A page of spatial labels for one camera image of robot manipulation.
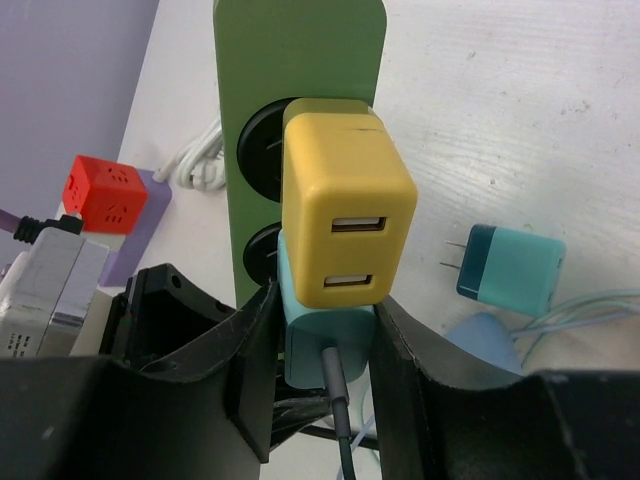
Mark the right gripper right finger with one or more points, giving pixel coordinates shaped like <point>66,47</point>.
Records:
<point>442,413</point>

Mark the light blue plug adapter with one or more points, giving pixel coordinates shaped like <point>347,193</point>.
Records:
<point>484,336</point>

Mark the teal plug adapter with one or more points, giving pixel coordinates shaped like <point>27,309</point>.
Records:
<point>310,331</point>
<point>510,269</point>

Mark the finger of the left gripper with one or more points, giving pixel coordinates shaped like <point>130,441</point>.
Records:
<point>161,311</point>

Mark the red cube plug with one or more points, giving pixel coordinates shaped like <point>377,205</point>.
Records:
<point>108,196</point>

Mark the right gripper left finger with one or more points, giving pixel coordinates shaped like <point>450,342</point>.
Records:
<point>201,412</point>

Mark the yellow plug adapter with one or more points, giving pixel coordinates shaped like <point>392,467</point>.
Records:
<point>347,200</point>

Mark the purple power strip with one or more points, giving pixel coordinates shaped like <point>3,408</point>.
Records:
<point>126,251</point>

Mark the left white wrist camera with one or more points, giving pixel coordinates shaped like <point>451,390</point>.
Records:
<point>47,291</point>

